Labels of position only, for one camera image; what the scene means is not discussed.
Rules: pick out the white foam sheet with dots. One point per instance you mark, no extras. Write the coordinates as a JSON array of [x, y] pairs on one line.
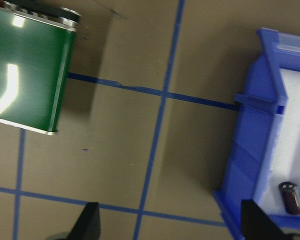
[[285, 166]]

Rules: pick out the green conveyor belt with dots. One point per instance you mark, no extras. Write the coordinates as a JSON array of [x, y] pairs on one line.
[[36, 44]]

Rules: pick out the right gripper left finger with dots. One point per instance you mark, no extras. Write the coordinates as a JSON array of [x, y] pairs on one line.
[[88, 224]]

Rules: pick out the black capacitor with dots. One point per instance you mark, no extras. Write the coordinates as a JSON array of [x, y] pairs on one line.
[[290, 197]]

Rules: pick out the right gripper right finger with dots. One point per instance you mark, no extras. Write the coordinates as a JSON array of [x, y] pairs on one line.
[[256, 225]]

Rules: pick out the blue plastic bin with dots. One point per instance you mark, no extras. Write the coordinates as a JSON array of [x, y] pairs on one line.
[[261, 107]]

